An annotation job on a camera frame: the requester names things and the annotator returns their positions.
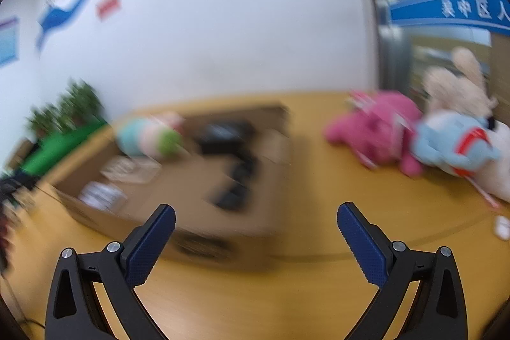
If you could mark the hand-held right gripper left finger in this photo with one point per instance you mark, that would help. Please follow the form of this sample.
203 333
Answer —
151 244

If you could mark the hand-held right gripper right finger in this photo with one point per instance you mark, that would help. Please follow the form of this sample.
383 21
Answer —
360 244

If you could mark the wooden desktop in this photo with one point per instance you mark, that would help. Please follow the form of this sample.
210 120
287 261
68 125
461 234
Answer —
303 284

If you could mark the brown cardboard box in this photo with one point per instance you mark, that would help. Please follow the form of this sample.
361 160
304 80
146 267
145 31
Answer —
187 184

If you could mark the white printed packet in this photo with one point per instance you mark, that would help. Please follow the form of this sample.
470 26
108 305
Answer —
127 168

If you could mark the dark object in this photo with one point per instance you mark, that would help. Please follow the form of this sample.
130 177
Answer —
237 184

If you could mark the teal and pink plush toy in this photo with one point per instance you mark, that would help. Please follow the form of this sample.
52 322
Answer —
147 137

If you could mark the light blue plush toy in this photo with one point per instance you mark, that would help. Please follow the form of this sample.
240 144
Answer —
438 141

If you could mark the black box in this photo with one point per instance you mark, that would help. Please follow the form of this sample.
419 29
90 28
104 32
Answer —
227 137

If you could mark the green board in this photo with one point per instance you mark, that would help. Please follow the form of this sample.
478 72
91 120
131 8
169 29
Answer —
51 149

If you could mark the small white object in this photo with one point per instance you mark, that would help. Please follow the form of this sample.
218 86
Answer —
503 226

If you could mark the cream plush toy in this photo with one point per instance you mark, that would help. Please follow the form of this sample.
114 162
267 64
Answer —
498 180

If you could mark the green potted plants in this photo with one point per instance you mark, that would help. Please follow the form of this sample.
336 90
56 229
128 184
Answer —
71 105

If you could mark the beige plush toy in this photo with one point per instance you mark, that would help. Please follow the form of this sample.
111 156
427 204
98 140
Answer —
454 85

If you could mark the blue banner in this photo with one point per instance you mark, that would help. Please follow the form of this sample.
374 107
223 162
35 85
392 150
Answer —
430 7

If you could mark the grey metal door frame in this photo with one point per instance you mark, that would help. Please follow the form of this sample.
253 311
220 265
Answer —
394 57

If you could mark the red wall sign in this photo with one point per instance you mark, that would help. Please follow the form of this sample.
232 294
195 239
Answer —
108 5

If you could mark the framed wall picture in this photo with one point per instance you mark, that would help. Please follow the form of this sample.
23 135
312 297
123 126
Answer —
8 43

